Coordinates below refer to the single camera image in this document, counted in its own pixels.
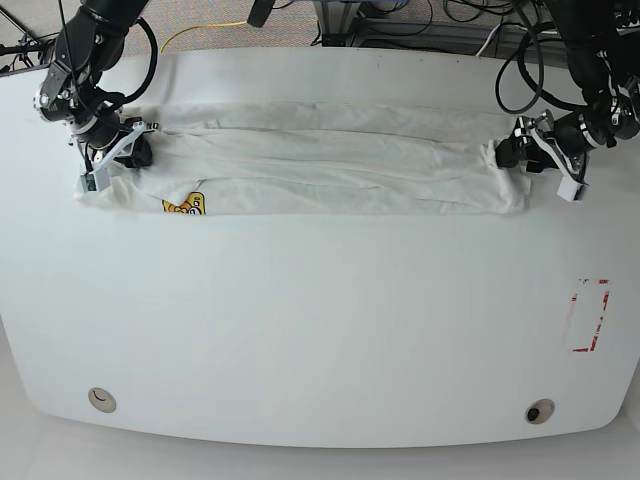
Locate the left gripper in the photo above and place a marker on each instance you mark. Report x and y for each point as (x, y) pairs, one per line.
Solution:
(511, 152)

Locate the aluminium frame base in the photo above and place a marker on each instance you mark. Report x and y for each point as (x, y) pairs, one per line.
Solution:
(362, 25)

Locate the black tripod stand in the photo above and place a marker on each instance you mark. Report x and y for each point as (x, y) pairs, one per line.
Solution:
(25, 44)

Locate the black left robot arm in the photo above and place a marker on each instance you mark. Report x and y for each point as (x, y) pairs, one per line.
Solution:
(603, 63)

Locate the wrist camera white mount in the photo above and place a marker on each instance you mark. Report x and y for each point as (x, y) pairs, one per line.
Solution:
(96, 176)
(539, 134)

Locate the right table cable grommet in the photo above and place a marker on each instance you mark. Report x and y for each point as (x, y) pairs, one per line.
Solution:
(540, 411)

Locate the table cable grommet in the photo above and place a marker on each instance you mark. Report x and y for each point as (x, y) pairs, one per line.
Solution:
(540, 411)
(102, 400)

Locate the white printed T-shirt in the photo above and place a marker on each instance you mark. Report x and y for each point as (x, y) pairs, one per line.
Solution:
(317, 158)

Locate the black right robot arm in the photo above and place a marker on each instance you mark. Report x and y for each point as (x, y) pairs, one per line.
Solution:
(89, 44)

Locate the red tape rectangle marking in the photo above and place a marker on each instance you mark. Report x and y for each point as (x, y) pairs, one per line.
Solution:
(586, 314)

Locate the left table cable grommet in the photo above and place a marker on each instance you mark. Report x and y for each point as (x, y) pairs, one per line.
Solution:
(102, 400)

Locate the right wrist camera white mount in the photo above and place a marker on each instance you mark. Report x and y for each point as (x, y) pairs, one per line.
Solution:
(96, 176)

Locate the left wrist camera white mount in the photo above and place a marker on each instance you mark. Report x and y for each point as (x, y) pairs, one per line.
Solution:
(539, 134)

